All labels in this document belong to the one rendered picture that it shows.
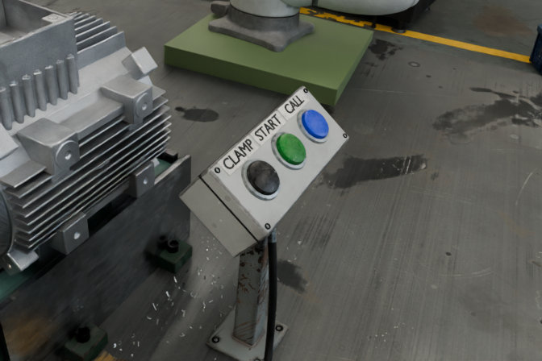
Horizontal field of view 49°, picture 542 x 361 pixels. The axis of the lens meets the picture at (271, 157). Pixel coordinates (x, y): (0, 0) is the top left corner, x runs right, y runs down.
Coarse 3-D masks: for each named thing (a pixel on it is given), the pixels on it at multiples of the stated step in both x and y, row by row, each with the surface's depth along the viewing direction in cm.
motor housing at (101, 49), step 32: (96, 32) 59; (96, 64) 57; (96, 96) 56; (160, 96) 61; (96, 128) 53; (160, 128) 61; (32, 160) 49; (96, 160) 54; (128, 160) 58; (0, 192) 47; (32, 192) 49; (64, 192) 52; (96, 192) 55; (0, 224) 58; (32, 224) 49; (0, 256) 52
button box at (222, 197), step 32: (256, 128) 50; (288, 128) 53; (224, 160) 46; (256, 160) 48; (320, 160) 53; (192, 192) 47; (224, 192) 45; (256, 192) 46; (288, 192) 49; (224, 224) 47; (256, 224) 45
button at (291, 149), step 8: (280, 136) 51; (288, 136) 51; (280, 144) 50; (288, 144) 51; (296, 144) 51; (280, 152) 50; (288, 152) 50; (296, 152) 51; (304, 152) 51; (288, 160) 50; (296, 160) 50
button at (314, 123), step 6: (306, 114) 54; (312, 114) 55; (318, 114) 55; (306, 120) 54; (312, 120) 54; (318, 120) 55; (324, 120) 55; (306, 126) 54; (312, 126) 54; (318, 126) 54; (324, 126) 55; (312, 132) 54; (318, 132) 54; (324, 132) 55; (318, 138) 54
